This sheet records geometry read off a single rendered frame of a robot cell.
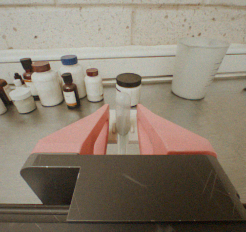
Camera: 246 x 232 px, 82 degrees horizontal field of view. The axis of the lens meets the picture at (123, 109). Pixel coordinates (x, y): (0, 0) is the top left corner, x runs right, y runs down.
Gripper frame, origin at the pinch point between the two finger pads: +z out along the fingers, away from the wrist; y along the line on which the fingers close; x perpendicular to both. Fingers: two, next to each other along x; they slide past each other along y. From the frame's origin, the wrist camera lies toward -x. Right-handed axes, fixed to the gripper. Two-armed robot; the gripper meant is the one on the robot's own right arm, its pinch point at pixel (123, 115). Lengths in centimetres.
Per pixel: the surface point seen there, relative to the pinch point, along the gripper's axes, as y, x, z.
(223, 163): -17.5, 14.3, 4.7
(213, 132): -19.6, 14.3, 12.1
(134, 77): -3.1, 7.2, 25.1
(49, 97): 19.3, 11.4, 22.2
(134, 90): -2.9, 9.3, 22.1
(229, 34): -39, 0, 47
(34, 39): 27.2, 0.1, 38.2
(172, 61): -17.2, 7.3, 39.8
